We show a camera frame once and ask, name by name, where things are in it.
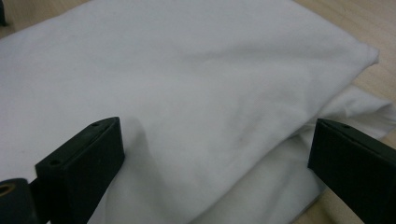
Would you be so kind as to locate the white printed t-shirt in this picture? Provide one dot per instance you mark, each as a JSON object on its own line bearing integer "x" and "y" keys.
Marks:
{"x": 199, "y": 77}

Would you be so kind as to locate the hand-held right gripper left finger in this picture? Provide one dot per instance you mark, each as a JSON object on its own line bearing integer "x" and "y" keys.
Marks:
{"x": 81, "y": 174}

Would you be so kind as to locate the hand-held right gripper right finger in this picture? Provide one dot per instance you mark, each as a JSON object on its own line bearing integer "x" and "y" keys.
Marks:
{"x": 358, "y": 174}

